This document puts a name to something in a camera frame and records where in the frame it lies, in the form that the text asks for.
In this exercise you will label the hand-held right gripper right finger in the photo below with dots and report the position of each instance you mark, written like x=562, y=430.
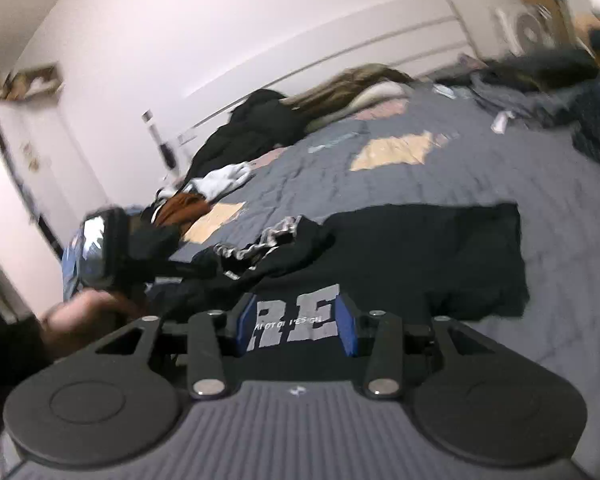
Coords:
x=347, y=329

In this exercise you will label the blue printed cloth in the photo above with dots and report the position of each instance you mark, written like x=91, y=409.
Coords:
x=71, y=272

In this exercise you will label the black printed T-shirt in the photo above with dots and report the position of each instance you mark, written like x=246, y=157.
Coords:
x=405, y=260

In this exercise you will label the white pillow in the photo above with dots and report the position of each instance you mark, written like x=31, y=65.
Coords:
x=380, y=95

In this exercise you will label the white garment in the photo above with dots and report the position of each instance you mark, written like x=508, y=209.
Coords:
x=220, y=180

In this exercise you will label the black puffer jacket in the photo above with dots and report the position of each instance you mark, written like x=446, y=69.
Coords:
x=250, y=125

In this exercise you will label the tan striped blanket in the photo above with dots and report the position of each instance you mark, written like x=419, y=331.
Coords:
x=345, y=85

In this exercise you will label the stack of folded clothes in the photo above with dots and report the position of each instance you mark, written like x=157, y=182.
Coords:
x=555, y=90

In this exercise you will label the white wardrobe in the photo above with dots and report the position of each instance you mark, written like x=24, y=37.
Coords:
x=30, y=200

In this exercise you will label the rust brown garment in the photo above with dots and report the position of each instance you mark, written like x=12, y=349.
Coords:
x=180, y=210

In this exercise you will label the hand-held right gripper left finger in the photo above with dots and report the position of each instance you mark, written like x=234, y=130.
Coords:
x=245, y=327

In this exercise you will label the grey printed bed quilt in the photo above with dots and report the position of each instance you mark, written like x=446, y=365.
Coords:
x=555, y=240

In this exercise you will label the white fan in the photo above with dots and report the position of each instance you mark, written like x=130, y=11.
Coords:
x=530, y=32

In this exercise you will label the person's left hand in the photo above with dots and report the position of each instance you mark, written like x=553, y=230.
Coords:
x=85, y=320

